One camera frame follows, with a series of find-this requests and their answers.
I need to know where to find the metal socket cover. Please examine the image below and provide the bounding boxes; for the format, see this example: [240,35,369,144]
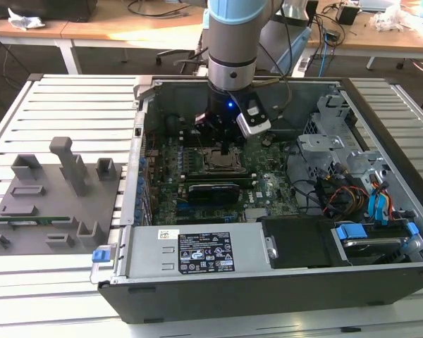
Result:
[204,148,241,173]

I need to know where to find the silver CPU green substrate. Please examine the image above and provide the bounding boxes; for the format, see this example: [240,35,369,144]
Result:
[211,154,234,169]

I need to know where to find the CPU socket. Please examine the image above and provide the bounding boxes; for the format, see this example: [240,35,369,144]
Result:
[201,146,244,174]

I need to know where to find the black graphics card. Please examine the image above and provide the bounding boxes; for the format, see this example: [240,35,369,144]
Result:
[186,181,241,206]

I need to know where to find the green motherboard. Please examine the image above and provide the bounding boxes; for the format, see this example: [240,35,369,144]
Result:
[142,128,301,226]

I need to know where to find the silver chipset heatsink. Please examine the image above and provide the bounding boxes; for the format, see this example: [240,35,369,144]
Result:
[245,207,269,223]

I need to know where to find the silver metal drive cage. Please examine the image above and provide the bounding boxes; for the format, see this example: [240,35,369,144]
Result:
[295,92,396,187]

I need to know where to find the black plastic shroud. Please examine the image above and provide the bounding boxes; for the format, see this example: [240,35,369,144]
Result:
[259,216,339,270]

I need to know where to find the grey power supply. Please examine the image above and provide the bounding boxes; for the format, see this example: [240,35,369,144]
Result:
[111,225,271,285]

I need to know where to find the wooden desk white legs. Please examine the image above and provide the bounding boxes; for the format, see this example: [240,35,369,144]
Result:
[302,0,423,71]
[0,15,212,75]

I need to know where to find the hard disk blue carrier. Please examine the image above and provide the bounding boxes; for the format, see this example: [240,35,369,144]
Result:
[333,220,419,265]

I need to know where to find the small black box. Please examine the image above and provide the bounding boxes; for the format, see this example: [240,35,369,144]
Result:
[337,4,360,26]

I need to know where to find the black PC case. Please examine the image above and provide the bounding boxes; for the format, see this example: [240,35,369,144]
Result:
[97,74,423,325]

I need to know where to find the blue plastic case latch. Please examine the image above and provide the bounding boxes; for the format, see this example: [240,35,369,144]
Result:
[90,246,111,264]

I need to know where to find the grey parts rack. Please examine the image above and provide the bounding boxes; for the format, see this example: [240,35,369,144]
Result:
[0,136,124,257]

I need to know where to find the green RAM stick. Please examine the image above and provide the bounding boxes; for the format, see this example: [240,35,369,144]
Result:
[0,216,72,227]

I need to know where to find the black monitor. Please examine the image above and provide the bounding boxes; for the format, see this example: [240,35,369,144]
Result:
[0,0,99,21]

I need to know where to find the white plastic bags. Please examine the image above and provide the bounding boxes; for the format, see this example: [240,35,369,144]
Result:
[369,4,416,33]

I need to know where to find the white crumpled paper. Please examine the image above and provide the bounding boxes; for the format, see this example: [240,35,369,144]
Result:
[6,7,47,32]

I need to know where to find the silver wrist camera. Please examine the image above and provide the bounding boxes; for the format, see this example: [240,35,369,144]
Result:
[236,100,271,139]

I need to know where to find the red yellow power wires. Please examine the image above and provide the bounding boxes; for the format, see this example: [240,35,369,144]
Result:
[322,185,372,221]

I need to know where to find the pale blue flat wire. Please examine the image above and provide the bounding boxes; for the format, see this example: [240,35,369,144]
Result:
[368,188,389,226]

